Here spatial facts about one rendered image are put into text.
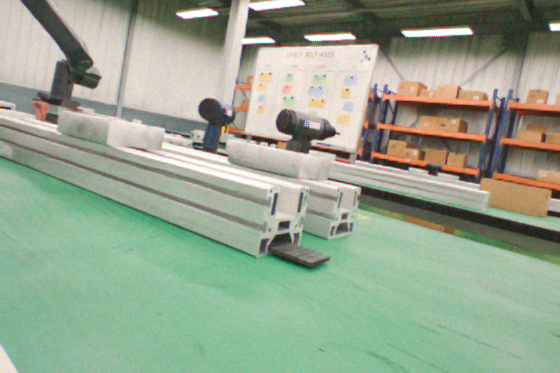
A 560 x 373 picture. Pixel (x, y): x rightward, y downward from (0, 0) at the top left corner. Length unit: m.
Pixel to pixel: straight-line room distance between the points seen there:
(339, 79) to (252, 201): 3.42
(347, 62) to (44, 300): 3.67
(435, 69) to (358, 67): 8.22
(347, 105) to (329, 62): 0.50
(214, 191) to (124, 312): 0.23
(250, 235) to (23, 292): 0.23
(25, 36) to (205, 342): 12.38
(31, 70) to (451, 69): 11.31
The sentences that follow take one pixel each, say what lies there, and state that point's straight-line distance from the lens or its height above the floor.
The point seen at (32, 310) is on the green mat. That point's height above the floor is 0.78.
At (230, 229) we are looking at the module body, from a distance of 0.49.
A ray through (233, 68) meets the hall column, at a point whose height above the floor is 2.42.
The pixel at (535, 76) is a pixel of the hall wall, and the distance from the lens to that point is 11.26.
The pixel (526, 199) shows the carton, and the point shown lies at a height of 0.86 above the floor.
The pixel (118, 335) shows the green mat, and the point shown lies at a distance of 0.29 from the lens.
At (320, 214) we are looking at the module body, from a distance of 0.64.
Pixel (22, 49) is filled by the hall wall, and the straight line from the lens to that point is 12.54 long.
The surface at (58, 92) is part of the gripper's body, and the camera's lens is 1.34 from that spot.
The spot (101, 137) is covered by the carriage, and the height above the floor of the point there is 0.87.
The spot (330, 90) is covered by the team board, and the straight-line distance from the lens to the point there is 3.88.
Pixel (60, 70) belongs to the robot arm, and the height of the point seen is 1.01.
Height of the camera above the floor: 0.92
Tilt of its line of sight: 3 degrees down
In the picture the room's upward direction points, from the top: 10 degrees clockwise
